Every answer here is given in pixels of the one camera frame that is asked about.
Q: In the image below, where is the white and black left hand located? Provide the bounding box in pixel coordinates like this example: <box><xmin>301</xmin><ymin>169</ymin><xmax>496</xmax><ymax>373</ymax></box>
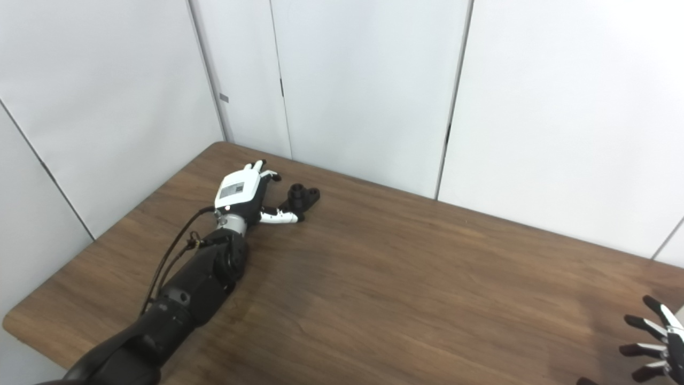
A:
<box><xmin>214</xmin><ymin>159</ymin><xmax>306</xmax><ymax>225</ymax></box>

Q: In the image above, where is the white and black right hand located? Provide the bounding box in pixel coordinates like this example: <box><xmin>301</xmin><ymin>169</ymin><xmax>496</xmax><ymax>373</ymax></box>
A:
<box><xmin>576</xmin><ymin>295</ymin><xmax>684</xmax><ymax>385</ymax></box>

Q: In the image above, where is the black flanged holder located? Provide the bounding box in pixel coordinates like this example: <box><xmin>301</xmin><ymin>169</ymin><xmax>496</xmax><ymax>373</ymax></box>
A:
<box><xmin>278</xmin><ymin>183</ymin><xmax>321</xmax><ymax>218</ymax></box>

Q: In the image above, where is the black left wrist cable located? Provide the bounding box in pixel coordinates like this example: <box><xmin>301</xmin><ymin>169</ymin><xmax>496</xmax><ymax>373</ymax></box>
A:
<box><xmin>139</xmin><ymin>205</ymin><xmax>217</xmax><ymax>316</ymax></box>

